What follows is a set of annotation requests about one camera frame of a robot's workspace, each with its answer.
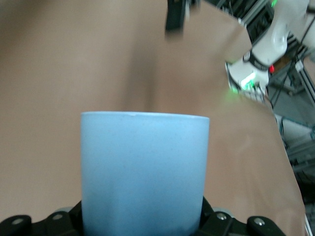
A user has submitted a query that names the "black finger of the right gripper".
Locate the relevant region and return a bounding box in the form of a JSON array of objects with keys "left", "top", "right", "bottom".
[{"left": 164, "top": 0, "right": 190, "bottom": 32}]

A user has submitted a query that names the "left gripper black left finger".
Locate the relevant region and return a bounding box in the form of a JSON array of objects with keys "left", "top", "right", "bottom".
[{"left": 46, "top": 200, "right": 84, "bottom": 236}]

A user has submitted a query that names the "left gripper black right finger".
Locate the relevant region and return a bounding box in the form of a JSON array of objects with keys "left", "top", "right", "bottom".
[{"left": 196, "top": 196, "right": 247, "bottom": 236}]

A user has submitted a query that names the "light blue plastic cup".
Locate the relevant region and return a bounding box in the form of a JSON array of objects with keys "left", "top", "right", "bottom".
[{"left": 80, "top": 111, "right": 211, "bottom": 236}]

